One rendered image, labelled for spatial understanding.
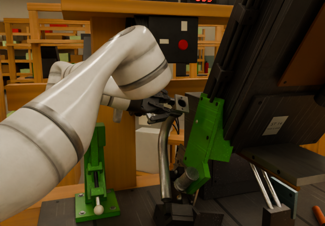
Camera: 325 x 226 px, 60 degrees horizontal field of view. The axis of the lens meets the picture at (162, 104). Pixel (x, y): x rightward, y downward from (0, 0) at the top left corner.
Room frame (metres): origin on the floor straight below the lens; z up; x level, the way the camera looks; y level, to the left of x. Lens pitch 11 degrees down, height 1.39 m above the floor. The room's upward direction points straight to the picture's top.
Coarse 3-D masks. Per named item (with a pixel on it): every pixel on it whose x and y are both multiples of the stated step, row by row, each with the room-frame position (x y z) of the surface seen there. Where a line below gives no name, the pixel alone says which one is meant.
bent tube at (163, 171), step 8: (176, 96) 0.79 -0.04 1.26; (184, 96) 0.80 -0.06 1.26; (176, 104) 0.77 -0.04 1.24; (184, 104) 0.79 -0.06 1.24; (184, 112) 0.76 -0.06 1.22; (168, 120) 0.81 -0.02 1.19; (168, 128) 0.83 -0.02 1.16; (160, 136) 0.83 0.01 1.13; (160, 144) 0.81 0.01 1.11; (160, 152) 0.79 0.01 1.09; (160, 160) 0.77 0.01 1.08; (168, 160) 0.78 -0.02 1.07; (160, 168) 0.76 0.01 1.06; (168, 168) 0.76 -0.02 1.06; (160, 176) 0.74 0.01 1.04; (168, 176) 0.73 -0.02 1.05; (160, 184) 0.72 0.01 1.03; (168, 184) 0.71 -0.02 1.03; (168, 192) 0.70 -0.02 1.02; (168, 200) 0.70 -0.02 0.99
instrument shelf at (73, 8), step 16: (64, 0) 0.82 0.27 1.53; (80, 0) 0.83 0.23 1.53; (96, 0) 0.85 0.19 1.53; (112, 0) 0.86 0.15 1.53; (128, 0) 0.87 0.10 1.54; (144, 0) 0.89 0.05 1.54; (64, 16) 0.95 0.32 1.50; (80, 16) 0.95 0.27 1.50; (96, 16) 0.95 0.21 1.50; (112, 16) 0.95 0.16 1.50; (128, 16) 0.95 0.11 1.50; (192, 16) 0.95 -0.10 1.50; (208, 16) 0.96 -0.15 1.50; (224, 16) 0.97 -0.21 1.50
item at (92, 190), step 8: (88, 168) 0.79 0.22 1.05; (96, 168) 0.79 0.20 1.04; (88, 176) 0.80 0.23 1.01; (96, 176) 0.79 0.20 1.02; (88, 184) 0.78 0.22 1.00; (96, 184) 0.77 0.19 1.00; (104, 184) 0.79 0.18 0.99; (88, 192) 0.77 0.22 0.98; (96, 192) 0.75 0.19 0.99; (104, 192) 0.78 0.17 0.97; (88, 200) 0.76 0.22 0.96
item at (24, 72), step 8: (0, 32) 9.32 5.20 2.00; (16, 32) 9.39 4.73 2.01; (24, 32) 9.43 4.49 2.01; (48, 32) 9.58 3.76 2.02; (24, 40) 9.50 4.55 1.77; (0, 48) 9.26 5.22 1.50; (16, 48) 9.34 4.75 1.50; (24, 48) 9.38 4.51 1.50; (64, 48) 9.58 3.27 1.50; (72, 48) 9.62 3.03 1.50; (0, 56) 9.36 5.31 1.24; (8, 64) 9.69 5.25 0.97; (16, 64) 9.69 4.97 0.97; (8, 72) 9.40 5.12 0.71; (16, 72) 9.56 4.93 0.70; (24, 72) 9.45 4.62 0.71; (32, 72) 9.50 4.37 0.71; (8, 80) 9.41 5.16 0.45
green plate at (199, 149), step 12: (204, 96) 0.77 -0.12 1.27; (204, 108) 0.75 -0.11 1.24; (216, 108) 0.69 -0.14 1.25; (204, 120) 0.73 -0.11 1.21; (216, 120) 0.68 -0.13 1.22; (192, 132) 0.77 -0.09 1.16; (204, 132) 0.71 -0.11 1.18; (216, 132) 0.69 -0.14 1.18; (192, 144) 0.75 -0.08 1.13; (204, 144) 0.69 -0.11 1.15; (216, 144) 0.70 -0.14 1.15; (228, 144) 0.71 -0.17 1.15; (192, 156) 0.73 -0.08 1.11; (204, 156) 0.68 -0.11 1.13; (216, 156) 0.70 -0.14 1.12; (228, 156) 0.71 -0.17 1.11
